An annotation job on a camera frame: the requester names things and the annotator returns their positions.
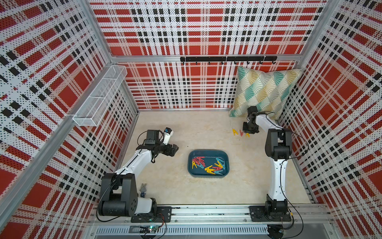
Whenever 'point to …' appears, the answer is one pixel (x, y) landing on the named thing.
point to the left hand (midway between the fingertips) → (173, 145)
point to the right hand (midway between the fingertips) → (249, 129)
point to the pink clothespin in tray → (199, 160)
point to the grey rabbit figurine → (143, 189)
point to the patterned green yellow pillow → (267, 91)
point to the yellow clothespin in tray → (210, 170)
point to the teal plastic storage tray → (208, 163)
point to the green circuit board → (148, 229)
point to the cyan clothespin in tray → (222, 163)
